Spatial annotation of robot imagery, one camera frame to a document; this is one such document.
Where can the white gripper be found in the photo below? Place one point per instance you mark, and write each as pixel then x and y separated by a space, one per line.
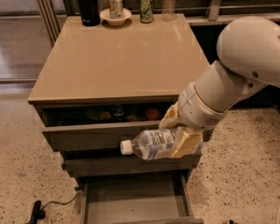
pixel 196 108

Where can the blue labelled plastic bottle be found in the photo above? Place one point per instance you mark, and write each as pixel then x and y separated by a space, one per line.
pixel 152 144

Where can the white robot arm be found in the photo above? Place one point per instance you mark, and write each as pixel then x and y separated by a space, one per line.
pixel 248 51

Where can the orange fruit in drawer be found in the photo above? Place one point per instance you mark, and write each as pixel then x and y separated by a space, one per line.
pixel 152 113

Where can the top drawer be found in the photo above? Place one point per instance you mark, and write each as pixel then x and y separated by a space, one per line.
pixel 69 129

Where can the drawer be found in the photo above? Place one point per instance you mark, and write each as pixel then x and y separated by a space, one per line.
pixel 69 129
pixel 108 161
pixel 155 198

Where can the dark snack bag in drawer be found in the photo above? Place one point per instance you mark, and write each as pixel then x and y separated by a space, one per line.
pixel 114 113

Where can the bottom drawer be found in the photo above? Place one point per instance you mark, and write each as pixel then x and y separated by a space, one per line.
pixel 155 198

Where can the tan drawer cabinet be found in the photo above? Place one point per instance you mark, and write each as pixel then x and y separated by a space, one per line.
pixel 131 64

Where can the middle drawer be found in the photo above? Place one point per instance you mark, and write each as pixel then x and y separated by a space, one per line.
pixel 108 161

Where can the clear water bottle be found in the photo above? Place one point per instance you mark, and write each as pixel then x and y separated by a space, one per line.
pixel 168 10

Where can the green drink can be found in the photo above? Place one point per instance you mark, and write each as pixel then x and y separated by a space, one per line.
pixel 146 11

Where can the cream bowl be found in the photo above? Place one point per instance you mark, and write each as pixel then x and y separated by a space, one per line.
pixel 105 16

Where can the can in bowl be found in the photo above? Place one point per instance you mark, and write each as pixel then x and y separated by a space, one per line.
pixel 115 8

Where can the black insulated flask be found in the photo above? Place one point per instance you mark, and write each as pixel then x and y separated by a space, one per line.
pixel 89 12

